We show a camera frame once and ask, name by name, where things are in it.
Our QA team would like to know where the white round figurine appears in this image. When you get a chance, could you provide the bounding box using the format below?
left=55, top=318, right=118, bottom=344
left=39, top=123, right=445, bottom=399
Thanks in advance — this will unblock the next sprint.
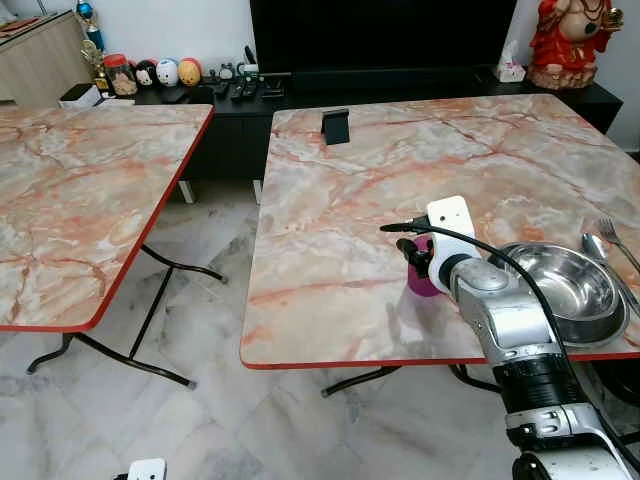
left=156, top=58, right=181, bottom=88

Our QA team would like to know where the stainless steel bowl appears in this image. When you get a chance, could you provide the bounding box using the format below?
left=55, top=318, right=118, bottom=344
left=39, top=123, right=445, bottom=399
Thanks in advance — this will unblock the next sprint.
left=497, top=243, right=632, bottom=349

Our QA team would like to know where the orange round figurine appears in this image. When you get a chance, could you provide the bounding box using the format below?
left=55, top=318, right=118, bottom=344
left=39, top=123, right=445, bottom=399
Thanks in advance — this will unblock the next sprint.
left=178, top=57, right=203, bottom=87

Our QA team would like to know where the small white box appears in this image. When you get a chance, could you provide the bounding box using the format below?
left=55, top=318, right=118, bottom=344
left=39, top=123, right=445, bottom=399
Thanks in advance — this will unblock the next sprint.
left=59, top=83, right=102, bottom=108

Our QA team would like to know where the black round object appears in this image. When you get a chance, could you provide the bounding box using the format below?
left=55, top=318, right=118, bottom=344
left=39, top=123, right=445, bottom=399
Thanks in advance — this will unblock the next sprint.
left=588, top=357, right=640, bottom=407

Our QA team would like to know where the marble pattern folding table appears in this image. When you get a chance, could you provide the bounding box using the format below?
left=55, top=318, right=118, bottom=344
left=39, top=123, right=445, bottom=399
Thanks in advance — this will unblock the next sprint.
left=240, top=95, right=640, bottom=398
left=0, top=100, right=229, bottom=389

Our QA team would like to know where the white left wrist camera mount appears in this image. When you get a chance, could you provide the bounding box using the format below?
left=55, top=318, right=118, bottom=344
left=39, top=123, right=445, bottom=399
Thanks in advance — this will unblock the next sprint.
left=127, top=458, right=167, bottom=480

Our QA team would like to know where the white tissue box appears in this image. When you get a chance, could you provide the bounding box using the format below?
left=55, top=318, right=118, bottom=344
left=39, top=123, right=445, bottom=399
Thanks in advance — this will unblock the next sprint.
left=496, top=40, right=527, bottom=83

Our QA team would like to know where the steel fork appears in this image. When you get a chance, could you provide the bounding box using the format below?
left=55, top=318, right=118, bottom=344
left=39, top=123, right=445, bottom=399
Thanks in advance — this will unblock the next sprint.
left=597, top=217, right=640, bottom=273

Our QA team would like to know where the steel spoon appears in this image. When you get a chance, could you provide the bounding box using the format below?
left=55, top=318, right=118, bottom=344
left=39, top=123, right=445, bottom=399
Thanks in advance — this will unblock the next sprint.
left=581, top=233, right=640, bottom=319

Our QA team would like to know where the green and white figurine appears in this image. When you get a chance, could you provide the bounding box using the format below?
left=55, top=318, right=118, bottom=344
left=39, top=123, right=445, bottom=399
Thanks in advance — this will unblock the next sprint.
left=236, top=45, right=261, bottom=79

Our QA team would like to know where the gold trophy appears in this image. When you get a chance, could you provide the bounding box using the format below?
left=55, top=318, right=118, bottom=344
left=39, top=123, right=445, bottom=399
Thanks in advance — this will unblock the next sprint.
left=75, top=0, right=107, bottom=91

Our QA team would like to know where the dark round figurine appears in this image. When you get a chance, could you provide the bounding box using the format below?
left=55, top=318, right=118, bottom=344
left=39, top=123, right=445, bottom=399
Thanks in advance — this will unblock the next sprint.
left=135, top=60, right=159, bottom=89

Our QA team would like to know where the black television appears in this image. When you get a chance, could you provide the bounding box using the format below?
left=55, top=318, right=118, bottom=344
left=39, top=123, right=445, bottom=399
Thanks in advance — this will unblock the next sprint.
left=249, top=0, right=523, bottom=75

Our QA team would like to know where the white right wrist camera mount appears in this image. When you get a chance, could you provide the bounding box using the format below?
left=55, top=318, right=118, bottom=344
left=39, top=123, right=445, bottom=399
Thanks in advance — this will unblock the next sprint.
left=426, top=196, right=479, bottom=286

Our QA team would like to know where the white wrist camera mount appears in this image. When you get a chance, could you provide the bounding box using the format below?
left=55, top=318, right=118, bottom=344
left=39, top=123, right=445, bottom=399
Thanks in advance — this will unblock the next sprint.
left=426, top=196, right=479, bottom=286
left=127, top=458, right=167, bottom=480

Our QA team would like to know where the black phone stand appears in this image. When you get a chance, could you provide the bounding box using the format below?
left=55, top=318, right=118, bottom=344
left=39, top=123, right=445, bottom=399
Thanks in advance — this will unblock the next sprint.
left=322, top=108, right=352, bottom=147

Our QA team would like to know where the red seated statue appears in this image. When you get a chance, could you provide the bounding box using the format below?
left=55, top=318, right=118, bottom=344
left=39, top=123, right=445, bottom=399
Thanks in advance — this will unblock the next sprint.
left=528, top=0, right=614, bottom=91

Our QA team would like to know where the light wooden cabinet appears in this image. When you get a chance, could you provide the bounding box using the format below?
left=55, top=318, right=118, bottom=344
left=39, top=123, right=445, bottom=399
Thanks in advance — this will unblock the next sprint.
left=0, top=10, right=96, bottom=107

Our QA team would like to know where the purple plastic cup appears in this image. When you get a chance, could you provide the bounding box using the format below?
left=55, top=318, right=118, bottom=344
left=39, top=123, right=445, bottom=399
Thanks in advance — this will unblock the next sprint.
left=407, top=236, right=442, bottom=298

